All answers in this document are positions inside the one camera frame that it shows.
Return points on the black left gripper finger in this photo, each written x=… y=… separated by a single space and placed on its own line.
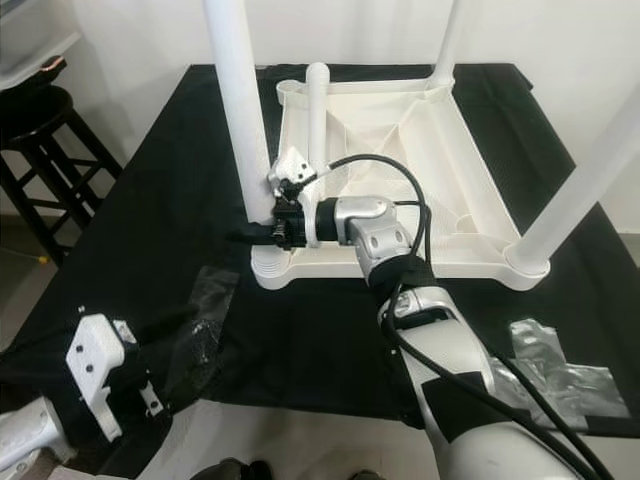
x=160 y=328
x=190 y=375

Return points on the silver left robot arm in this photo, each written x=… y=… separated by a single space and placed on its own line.
x=25 y=440

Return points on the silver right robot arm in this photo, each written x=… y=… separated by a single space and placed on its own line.
x=380 y=235

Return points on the black tablecloth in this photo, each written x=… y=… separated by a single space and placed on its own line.
x=160 y=200

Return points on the dark left robot foot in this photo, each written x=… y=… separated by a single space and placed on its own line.
x=230 y=470

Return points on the dark robot foot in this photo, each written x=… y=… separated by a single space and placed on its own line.
x=365 y=476
x=230 y=470

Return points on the dark right robot foot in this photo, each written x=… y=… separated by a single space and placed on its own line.
x=365 y=476

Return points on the black round stool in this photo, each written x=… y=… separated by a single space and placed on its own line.
x=50 y=150

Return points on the clear plastic storage box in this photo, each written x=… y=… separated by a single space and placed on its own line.
x=30 y=40

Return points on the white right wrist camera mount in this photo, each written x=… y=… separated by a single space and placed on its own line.
x=290 y=170

